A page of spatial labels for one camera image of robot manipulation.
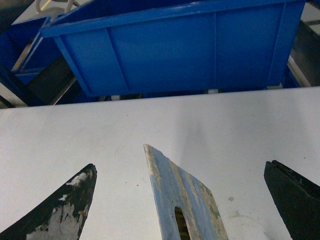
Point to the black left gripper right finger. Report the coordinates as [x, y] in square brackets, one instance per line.
[297, 200]

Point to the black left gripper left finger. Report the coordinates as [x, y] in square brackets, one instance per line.
[62, 215]

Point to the flower gift bag with figures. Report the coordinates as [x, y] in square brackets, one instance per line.
[186, 208]

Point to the blue crate lower shelf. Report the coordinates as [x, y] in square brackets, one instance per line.
[120, 47]

